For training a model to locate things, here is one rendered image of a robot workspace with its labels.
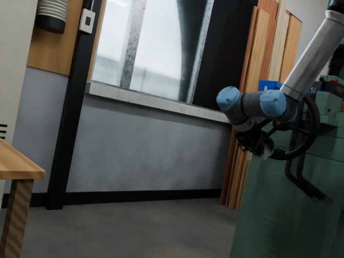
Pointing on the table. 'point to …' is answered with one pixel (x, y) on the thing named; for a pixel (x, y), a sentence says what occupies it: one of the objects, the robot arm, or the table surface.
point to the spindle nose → (336, 63)
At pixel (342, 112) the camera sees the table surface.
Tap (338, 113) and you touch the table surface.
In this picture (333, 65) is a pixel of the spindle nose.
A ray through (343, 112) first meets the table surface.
